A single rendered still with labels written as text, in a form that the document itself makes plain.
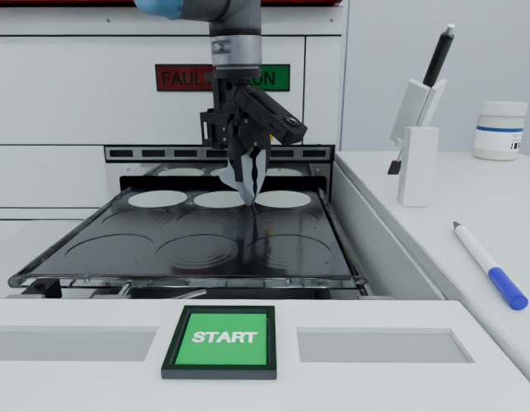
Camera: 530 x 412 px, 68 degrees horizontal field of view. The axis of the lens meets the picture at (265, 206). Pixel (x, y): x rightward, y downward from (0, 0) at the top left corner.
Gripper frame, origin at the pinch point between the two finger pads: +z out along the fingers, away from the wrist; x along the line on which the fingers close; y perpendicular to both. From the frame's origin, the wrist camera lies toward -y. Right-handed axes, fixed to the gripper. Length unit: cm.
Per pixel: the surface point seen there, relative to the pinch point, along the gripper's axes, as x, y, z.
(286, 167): -14.8, 3.3, -1.5
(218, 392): 37.0, -27.5, -5.9
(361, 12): -164, 55, -46
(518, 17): -212, -10, -41
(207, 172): -5.6, 15.8, -1.1
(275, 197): -6.2, 0.0, 1.5
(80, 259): 27.4, 3.9, 0.4
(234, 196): -2.1, 5.9, 1.3
